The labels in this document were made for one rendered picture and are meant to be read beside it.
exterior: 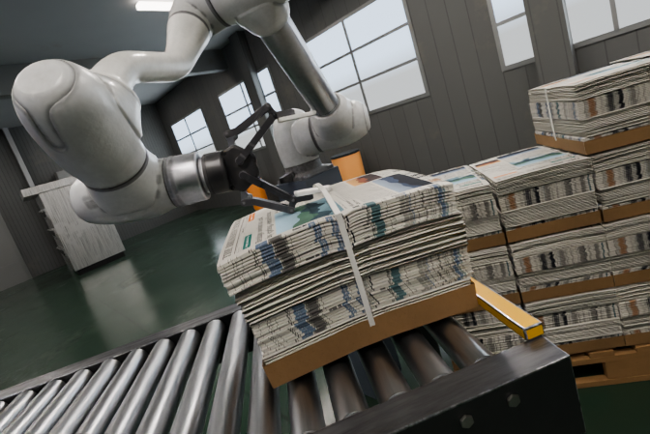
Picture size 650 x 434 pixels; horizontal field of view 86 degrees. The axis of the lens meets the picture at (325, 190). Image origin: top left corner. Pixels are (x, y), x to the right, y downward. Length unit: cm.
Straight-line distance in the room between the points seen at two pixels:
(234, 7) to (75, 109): 55
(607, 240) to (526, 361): 95
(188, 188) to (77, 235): 721
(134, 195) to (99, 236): 723
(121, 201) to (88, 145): 12
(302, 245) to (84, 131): 32
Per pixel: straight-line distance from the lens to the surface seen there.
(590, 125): 135
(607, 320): 159
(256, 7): 96
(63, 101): 51
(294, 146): 137
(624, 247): 149
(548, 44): 422
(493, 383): 54
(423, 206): 57
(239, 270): 54
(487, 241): 133
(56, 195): 779
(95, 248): 785
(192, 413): 70
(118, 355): 106
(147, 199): 63
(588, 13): 432
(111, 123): 54
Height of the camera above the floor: 116
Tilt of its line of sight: 10 degrees down
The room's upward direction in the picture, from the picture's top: 18 degrees counter-clockwise
